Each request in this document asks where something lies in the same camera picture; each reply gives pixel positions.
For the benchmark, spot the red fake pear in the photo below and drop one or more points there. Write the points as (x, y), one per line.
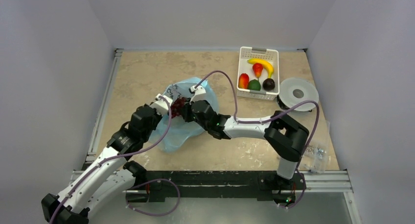
(257, 69)

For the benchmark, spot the aluminium frame rail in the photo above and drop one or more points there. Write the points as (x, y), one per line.
(99, 123)

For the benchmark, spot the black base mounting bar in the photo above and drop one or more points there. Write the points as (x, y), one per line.
(156, 186)

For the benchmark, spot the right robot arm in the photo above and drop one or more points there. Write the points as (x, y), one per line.
(284, 134)

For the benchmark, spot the dark red fake grapes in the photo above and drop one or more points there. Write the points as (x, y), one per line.
(177, 107)

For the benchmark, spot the white plastic basket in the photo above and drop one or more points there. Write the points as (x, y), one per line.
(270, 55)

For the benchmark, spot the round white scale disc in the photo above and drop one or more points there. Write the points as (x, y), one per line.
(296, 90)

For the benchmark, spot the orange fake fruit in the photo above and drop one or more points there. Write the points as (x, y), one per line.
(243, 81)

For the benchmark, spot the blue printed plastic bag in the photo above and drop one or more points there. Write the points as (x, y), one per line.
(180, 130)

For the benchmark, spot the clear plastic bag of parts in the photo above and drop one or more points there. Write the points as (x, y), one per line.
(317, 154)

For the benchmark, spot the green fake avocado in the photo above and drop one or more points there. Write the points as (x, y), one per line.
(254, 85)

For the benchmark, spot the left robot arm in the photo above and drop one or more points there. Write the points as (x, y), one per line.
(110, 173)

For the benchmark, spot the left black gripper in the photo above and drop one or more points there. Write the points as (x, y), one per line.
(158, 116)

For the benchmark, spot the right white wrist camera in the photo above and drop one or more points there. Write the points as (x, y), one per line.
(198, 93)

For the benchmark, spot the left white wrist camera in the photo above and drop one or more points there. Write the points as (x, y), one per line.
(161, 104)

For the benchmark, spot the yellow fake banana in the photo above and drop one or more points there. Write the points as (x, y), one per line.
(266, 65)

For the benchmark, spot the dark purple fake plum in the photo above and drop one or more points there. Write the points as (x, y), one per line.
(268, 84)

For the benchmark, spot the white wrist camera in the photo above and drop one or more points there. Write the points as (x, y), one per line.
(161, 104)
(198, 93)

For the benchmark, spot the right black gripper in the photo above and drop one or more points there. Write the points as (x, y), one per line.
(188, 110)

